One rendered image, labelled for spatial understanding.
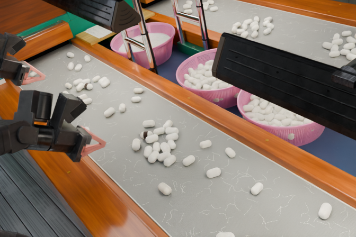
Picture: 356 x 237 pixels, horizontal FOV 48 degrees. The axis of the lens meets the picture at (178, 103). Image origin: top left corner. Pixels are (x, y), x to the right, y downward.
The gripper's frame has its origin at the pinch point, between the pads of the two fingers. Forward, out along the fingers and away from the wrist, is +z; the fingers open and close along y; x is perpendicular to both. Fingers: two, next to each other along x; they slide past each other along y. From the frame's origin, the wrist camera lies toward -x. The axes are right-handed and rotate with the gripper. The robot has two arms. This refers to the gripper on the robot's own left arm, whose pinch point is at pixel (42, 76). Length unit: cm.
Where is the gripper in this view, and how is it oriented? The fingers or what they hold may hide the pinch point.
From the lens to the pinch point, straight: 134.2
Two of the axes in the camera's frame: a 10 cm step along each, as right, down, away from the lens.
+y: -6.1, -3.5, 7.2
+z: 7.2, 1.5, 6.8
